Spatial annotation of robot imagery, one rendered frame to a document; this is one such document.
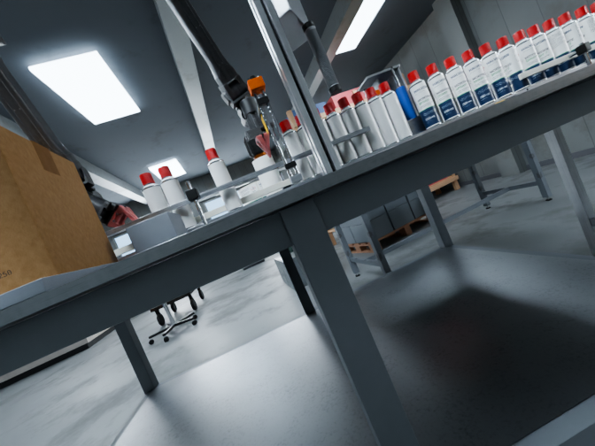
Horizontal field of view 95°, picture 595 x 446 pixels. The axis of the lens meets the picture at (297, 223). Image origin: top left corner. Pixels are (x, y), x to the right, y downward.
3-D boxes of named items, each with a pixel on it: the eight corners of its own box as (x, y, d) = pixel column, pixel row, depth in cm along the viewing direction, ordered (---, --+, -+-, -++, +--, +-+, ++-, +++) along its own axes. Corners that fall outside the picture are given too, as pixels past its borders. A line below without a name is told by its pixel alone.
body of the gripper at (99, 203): (129, 207, 86) (106, 196, 85) (112, 203, 76) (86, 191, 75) (119, 226, 85) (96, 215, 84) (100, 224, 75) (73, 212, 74)
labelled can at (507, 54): (535, 85, 97) (513, 31, 96) (523, 89, 96) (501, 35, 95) (521, 92, 102) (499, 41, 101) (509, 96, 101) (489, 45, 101)
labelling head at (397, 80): (411, 141, 110) (386, 81, 109) (430, 129, 97) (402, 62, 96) (380, 154, 108) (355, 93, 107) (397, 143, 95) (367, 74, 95)
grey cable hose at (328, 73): (340, 93, 82) (312, 27, 81) (343, 87, 78) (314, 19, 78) (328, 97, 81) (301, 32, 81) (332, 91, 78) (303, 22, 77)
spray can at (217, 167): (244, 208, 88) (219, 149, 87) (243, 206, 83) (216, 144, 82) (229, 214, 87) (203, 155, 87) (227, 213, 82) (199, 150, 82)
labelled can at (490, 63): (504, 99, 101) (483, 47, 100) (517, 92, 96) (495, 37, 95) (492, 103, 100) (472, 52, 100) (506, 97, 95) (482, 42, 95)
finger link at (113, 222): (152, 218, 85) (124, 204, 85) (142, 216, 78) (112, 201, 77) (142, 237, 85) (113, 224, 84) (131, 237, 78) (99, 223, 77)
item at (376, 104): (395, 144, 95) (372, 90, 95) (403, 140, 90) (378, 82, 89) (382, 150, 94) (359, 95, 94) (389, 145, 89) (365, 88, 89)
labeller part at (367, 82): (386, 82, 109) (385, 80, 109) (400, 65, 98) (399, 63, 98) (356, 94, 107) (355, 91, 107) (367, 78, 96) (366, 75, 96)
